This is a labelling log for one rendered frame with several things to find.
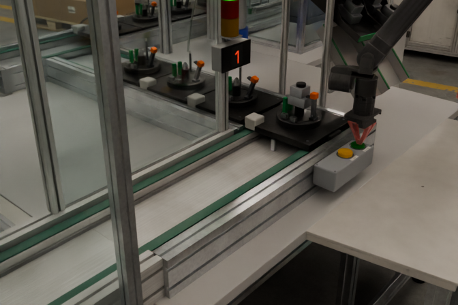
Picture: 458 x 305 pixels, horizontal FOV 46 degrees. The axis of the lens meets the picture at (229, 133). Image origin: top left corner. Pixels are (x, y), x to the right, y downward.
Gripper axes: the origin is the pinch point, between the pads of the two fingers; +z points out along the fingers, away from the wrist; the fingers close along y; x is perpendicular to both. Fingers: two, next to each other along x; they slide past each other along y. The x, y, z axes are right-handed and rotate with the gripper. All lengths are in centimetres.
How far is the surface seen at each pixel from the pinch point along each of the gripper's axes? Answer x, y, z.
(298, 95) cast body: -21.1, 0.8, -8.7
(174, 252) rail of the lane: -5, 68, 2
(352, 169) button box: 3.2, 8.5, 4.2
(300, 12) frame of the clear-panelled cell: -80, -87, -9
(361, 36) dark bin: -14.2, -21.9, -23.3
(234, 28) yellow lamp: -31.3, 18.3, -30.9
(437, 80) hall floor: -96, -332, 98
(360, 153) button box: 2.4, 3.6, 1.6
